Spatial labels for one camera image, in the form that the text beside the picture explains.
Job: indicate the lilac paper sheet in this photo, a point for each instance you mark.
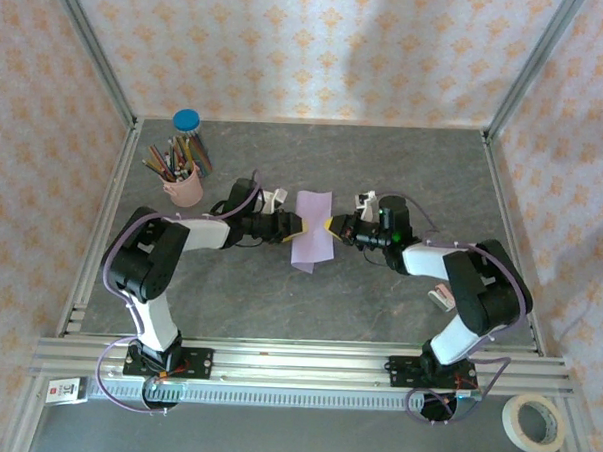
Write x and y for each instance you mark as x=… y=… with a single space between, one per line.
x=315 y=206

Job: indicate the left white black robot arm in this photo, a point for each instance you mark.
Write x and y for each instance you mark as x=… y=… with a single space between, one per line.
x=159 y=325

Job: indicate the pink pencil cup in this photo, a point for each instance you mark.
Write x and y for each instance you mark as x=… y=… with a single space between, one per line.
x=185 y=191

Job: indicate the small pink white object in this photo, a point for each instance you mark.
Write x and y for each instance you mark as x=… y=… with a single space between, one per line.
x=441 y=298

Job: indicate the coloured pencil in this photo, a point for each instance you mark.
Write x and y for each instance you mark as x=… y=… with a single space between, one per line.
x=162 y=161
x=198 y=155
x=156 y=169
x=184 y=152
x=173 y=156
x=205 y=153

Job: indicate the clear jar with blue lid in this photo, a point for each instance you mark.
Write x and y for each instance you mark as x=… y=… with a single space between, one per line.
x=186 y=120

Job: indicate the white masking tape roll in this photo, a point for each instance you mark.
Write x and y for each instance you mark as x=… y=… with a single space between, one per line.
x=510 y=420

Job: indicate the white label card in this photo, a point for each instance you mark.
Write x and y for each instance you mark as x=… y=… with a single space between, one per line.
x=64 y=391

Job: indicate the aluminium table side rail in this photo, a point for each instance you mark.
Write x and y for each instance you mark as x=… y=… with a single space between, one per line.
x=503 y=195
x=101 y=227

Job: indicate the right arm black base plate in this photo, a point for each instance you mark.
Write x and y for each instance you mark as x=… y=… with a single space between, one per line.
x=400 y=373

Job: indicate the long aluminium mounting rail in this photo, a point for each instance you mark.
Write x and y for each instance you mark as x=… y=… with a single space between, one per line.
x=300 y=366

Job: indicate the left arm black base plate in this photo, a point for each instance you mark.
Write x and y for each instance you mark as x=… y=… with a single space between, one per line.
x=200 y=364

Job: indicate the aluminium frame post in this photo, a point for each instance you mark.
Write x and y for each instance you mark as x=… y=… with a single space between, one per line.
x=530 y=71
x=95 y=52

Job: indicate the aluminium lower frame bar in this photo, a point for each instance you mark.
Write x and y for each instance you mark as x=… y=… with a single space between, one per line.
x=577 y=443
x=23 y=419

